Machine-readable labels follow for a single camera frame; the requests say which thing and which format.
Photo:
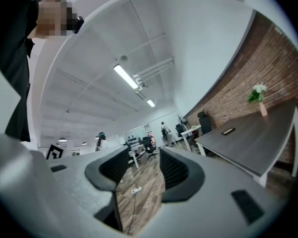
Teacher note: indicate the small framed picture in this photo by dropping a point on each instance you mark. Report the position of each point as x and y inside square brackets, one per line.
[228, 131]

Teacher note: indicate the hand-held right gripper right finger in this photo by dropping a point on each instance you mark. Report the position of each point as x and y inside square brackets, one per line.
[181, 177]

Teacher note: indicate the long ceiling light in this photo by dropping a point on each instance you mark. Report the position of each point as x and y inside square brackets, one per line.
[125, 76]
[151, 102]

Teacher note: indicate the black swivel office chair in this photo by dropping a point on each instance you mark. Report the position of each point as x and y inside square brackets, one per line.
[149, 146]

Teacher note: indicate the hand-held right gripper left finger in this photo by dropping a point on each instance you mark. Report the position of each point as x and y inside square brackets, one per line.
[106, 167]

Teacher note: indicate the white ceiling pipes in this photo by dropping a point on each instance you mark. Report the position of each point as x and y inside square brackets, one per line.
[156, 67]

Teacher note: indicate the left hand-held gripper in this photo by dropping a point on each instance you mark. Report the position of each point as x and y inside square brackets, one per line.
[54, 152]

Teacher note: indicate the person's black shirt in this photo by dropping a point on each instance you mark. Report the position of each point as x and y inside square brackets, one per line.
[12, 58]

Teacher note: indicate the white table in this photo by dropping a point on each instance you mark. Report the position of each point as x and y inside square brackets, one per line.
[188, 132]

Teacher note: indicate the black head-worn camera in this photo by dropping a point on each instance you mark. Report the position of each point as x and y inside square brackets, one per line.
[78, 25]

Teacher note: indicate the tall black office chair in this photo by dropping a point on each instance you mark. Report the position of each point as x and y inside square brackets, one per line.
[205, 123]

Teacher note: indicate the white flowers in pink vase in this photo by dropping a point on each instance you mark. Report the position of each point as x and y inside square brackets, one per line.
[259, 95]

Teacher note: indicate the white power strip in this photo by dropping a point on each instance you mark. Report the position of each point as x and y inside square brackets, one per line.
[136, 190]

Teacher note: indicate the black mesh office chair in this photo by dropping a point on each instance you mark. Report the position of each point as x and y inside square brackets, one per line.
[179, 130]

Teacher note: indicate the white office desk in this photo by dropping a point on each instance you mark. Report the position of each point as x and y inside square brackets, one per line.
[136, 152]

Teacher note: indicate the round ceiling smoke detector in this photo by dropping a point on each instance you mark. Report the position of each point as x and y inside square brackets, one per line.
[124, 58]

